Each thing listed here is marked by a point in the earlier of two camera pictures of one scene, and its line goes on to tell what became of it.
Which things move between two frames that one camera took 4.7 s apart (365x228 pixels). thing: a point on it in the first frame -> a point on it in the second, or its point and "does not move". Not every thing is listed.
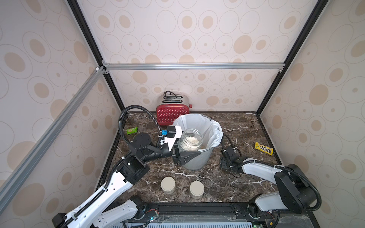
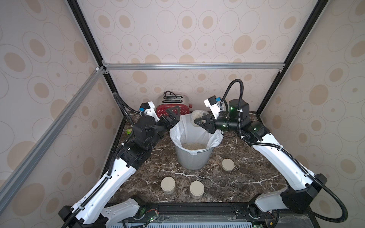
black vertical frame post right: [318, 8] does not move
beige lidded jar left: [168, 184] does not move
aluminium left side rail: [14, 183] does not move
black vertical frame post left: [91, 41] does not move
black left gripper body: [175, 153] -> [162, 126]
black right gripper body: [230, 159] -> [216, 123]
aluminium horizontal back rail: [194, 66] does not move
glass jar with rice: [190, 140] -> [196, 114]
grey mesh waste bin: [201, 162] does not move
